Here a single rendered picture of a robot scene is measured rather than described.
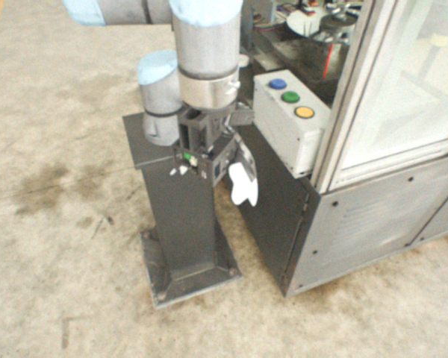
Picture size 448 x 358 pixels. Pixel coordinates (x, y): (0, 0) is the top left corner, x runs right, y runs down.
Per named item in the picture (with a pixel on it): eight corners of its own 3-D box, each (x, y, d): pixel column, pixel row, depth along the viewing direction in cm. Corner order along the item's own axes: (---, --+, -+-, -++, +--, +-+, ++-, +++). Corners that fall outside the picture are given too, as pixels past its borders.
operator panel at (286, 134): (329, 168, 84) (345, 123, 73) (293, 178, 81) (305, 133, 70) (281, 112, 102) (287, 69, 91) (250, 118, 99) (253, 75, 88)
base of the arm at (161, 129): (148, 150, 89) (142, 121, 81) (139, 121, 98) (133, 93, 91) (198, 139, 92) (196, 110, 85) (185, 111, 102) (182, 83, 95)
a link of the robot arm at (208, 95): (198, 48, 42) (253, 62, 39) (201, 79, 45) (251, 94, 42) (165, 71, 37) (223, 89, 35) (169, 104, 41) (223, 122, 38)
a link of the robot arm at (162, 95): (145, 91, 92) (136, 45, 82) (190, 89, 93) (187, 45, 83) (139, 114, 84) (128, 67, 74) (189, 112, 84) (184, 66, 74)
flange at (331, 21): (353, 31, 97) (355, 23, 95) (317, 27, 100) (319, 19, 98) (355, 19, 104) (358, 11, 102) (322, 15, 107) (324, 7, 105)
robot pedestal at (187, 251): (156, 306, 132) (109, 192, 78) (139, 233, 158) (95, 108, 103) (242, 277, 142) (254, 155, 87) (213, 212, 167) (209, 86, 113)
